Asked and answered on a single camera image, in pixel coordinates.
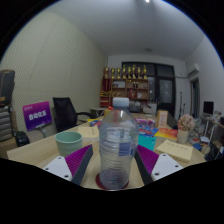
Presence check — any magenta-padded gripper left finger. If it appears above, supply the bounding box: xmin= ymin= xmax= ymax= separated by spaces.
xmin=42 ymin=144 xmax=95 ymax=187

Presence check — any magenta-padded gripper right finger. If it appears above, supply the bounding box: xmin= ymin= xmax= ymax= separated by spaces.
xmin=133 ymin=144 xmax=184 ymax=186

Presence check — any clear plastic water bottle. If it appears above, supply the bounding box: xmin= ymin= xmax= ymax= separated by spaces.
xmin=98 ymin=97 xmax=140 ymax=191

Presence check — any teal book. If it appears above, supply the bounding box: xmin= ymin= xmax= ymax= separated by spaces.
xmin=137 ymin=134 xmax=158 ymax=152

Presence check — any pale green cup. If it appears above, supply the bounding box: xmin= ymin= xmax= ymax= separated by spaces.
xmin=54 ymin=131 xmax=84 ymax=158

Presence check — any yellow notepad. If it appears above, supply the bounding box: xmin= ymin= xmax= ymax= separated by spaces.
xmin=77 ymin=125 xmax=100 ymax=140
xmin=155 ymin=139 xmax=194 ymax=164

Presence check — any blue printed book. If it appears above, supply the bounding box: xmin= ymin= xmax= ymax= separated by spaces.
xmin=138 ymin=124 xmax=159 ymax=138

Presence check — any flat round red coaster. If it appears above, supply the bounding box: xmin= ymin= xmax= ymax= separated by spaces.
xmin=95 ymin=172 xmax=130 ymax=191

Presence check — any orange book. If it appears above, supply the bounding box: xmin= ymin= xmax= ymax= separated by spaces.
xmin=153 ymin=127 xmax=179 ymax=141

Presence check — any blue pink printed booklet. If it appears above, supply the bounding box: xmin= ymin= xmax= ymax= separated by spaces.
xmin=89 ymin=119 xmax=103 ymax=128

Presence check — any upright orange box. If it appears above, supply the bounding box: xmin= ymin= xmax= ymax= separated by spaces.
xmin=156 ymin=109 xmax=169 ymax=129

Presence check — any black office chair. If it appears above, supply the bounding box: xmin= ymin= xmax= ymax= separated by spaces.
xmin=52 ymin=96 xmax=96 ymax=133

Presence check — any flower bouquet in white pot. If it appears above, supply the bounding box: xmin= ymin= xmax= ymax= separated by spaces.
xmin=176 ymin=114 xmax=196 ymax=145

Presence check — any small white round table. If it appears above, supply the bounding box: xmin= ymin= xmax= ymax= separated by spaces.
xmin=90 ymin=106 xmax=108 ymax=118

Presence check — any small black suitcase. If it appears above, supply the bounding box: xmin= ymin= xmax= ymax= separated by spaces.
xmin=13 ymin=130 xmax=31 ymax=148

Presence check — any purple sign board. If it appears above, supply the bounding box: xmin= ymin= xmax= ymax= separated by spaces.
xmin=22 ymin=101 xmax=53 ymax=132

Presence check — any cluttered side desk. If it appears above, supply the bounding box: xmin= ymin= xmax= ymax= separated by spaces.
xmin=199 ymin=114 xmax=224 ymax=161

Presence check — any wooden shelf unit with trophies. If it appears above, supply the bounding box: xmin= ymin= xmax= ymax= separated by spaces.
xmin=99 ymin=64 xmax=150 ymax=108

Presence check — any computer monitor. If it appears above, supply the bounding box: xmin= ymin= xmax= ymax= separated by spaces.
xmin=203 ymin=101 xmax=215 ymax=116

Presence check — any silver ribbed suitcase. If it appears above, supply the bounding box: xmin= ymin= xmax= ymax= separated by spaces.
xmin=0 ymin=105 xmax=14 ymax=143

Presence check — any dark suitcase with tan trim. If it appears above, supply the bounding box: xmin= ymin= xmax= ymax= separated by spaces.
xmin=0 ymin=69 xmax=16 ymax=107

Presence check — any white wall air conditioner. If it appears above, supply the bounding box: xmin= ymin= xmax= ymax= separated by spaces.
xmin=186 ymin=63 xmax=201 ymax=78

